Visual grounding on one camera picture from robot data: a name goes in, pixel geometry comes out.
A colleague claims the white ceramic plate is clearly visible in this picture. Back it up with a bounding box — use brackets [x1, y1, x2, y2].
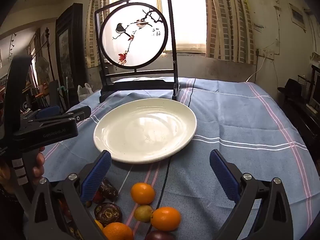
[93, 98, 198, 165]

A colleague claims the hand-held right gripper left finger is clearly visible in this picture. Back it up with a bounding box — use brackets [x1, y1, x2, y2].
[24, 150, 112, 240]

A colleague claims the yellow green cherry tomato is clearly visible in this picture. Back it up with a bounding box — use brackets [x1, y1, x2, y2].
[133, 205, 153, 222]

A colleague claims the brick pattern curtain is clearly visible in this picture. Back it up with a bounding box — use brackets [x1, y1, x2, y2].
[85, 0, 118, 68]
[205, 0, 258, 65]

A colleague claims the white plastic bag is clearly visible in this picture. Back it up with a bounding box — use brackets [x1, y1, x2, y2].
[77, 83, 94, 102]

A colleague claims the person's left hand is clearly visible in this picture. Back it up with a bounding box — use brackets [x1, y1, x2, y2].
[32, 146, 46, 180]

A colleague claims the red cherry tomato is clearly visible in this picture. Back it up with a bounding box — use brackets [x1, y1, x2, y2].
[59, 199, 72, 218]
[92, 190, 105, 204]

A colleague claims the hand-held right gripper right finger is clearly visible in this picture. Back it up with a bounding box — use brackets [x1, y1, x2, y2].
[209, 149, 294, 240]

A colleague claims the person's left forearm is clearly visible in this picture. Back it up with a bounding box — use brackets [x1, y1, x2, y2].
[0, 185, 32, 240]

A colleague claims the dark framed picture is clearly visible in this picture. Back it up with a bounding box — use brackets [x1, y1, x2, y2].
[55, 3, 87, 90]

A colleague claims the ceiling track light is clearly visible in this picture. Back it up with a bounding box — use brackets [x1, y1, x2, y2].
[7, 33, 17, 61]

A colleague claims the large orange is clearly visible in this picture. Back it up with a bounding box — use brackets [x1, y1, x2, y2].
[102, 222, 134, 240]

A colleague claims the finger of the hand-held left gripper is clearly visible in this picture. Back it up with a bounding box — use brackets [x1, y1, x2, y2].
[27, 106, 92, 128]
[30, 106, 62, 120]

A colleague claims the white wall socket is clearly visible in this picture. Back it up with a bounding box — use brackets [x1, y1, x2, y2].
[257, 49, 275, 60]

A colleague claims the standing fan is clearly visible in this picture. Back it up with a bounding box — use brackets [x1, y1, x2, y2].
[35, 56, 50, 85]

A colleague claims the bright window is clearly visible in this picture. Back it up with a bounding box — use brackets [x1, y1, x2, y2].
[110, 0, 208, 54]

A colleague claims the bird painting table screen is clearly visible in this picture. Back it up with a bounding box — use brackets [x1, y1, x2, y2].
[94, 0, 181, 103]

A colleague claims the dark red plum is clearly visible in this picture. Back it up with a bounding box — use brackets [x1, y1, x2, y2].
[144, 230, 176, 240]

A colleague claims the white power cable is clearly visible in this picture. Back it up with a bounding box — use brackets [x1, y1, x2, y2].
[246, 56, 262, 83]

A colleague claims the dark wooden cabinet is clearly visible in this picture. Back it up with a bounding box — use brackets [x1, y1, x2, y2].
[277, 65, 320, 155]

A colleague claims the brown water chestnut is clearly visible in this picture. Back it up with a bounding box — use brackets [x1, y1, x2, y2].
[99, 178, 119, 202]
[94, 202, 123, 226]
[67, 221, 84, 240]

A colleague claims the dark wooden pole stand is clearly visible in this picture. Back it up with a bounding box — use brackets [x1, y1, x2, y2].
[44, 27, 54, 80]

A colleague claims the black hat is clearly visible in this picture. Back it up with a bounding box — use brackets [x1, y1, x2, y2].
[277, 78, 304, 97]

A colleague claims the wall vent frame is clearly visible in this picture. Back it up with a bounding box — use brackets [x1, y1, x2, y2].
[289, 3, 307, 32]

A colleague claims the blue striped tablecloth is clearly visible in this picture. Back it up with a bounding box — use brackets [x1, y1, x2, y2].
[42, 77, 316, 240]

